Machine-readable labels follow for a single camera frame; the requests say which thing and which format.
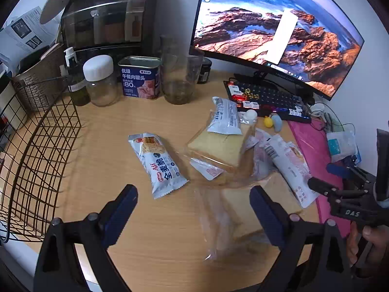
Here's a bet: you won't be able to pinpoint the pale blue toy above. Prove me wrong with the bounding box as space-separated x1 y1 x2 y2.
270 113 284 132

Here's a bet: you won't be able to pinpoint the black wire basket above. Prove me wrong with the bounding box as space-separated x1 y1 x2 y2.
0 76 83 244

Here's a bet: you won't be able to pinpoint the pale pink plastic packet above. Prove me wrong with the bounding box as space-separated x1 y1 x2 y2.
252 128 281 183

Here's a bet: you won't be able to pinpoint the bagged bread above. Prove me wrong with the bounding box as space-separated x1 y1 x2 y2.
194 173 304 264

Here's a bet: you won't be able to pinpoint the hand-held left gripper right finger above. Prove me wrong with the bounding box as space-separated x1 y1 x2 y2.
249 185 358 292

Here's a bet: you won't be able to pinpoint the black backlit keyboard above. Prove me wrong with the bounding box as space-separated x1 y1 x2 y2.
223 78 314 125

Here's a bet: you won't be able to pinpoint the small dark jar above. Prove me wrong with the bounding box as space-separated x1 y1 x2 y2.
197 58 213 85

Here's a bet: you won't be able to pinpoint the white cable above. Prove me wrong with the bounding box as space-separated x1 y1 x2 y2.
310 102 357 134

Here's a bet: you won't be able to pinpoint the bagged toast slice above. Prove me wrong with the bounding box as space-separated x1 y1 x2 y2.
182 121 259 187

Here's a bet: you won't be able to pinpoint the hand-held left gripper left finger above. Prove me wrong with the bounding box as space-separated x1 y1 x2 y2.
33 184 139 292

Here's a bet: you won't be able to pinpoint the black storage cabinet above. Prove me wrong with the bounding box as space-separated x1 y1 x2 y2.
59 0 161 65

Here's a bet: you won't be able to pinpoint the white cereal bar packet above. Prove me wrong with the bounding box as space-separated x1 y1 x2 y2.
128 133 190 200

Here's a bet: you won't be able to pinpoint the brown woven basket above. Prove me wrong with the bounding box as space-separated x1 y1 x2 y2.
10 44 73 114

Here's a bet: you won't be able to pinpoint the blue and white snack packet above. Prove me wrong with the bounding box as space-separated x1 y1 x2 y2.
207 96 244 136

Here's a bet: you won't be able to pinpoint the printed white papers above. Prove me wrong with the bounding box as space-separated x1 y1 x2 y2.
0 6 61 68

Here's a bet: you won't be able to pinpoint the person's right hand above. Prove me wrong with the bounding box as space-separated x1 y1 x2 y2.
347 221 389 277

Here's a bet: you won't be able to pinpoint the pump bottle with white top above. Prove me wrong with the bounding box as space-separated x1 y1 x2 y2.
62 47 91 107

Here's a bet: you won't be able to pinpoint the white and teal packet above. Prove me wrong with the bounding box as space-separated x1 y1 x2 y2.
326 131 360 164

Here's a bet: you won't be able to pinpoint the pink and white snack packet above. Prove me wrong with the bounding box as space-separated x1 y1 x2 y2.
263 134 320 209

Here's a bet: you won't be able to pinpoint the glass jar with white lid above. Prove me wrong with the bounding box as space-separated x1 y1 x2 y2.
83 55 120 108

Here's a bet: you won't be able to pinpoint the blue luncheon meat tin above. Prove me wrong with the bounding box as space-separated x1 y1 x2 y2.
118 56 162 100

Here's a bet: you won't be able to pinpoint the pink desk mat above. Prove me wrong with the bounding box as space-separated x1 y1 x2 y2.
287 119 354 238

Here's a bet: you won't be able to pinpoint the curved computer monitor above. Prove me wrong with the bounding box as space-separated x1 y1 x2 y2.
189 0 365 101

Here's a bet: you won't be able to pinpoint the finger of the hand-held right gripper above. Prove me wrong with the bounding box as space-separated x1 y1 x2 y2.
308 177 365 203
327 158 377 187

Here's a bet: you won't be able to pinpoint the clear glass cup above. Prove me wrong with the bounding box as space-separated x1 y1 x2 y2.
159 36 205 105

